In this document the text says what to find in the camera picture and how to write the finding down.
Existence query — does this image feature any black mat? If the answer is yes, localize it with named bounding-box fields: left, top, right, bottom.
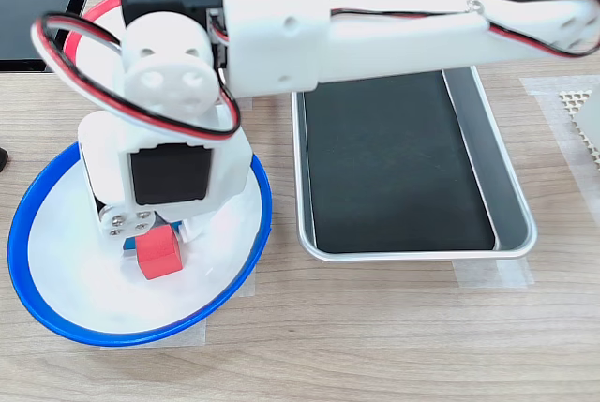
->
left=302, top=68, right=497, bottom=255

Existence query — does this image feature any red black white cable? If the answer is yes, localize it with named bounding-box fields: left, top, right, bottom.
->
left=327, top=0, right=600, bottom=60
left=30, top=12, right=243, bottom=143

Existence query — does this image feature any black glossy panel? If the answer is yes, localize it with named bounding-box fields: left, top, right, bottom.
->
left=0, top=0, right=102, bottom=74

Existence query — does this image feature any red cube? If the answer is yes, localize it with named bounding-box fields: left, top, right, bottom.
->
left=135, top=223, right=185, bottom=281

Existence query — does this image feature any steel tray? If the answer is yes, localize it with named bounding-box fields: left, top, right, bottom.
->
left=290, top=66, right=539, bottom=263

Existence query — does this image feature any pale translucent sheet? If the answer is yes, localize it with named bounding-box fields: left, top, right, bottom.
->
left=519, top=74, right=600, bottom=230

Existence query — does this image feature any pale perforated plate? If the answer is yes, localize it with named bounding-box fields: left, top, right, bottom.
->
left=557, top=90, right=600, bottom=172

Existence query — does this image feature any blue-rimmed white plate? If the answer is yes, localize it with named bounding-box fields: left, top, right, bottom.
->
left=7, top=139, right=273, bottom=347

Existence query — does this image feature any red-rimmed white plate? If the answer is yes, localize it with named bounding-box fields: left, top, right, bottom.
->
left=63, top=0, right=128, bottom=75

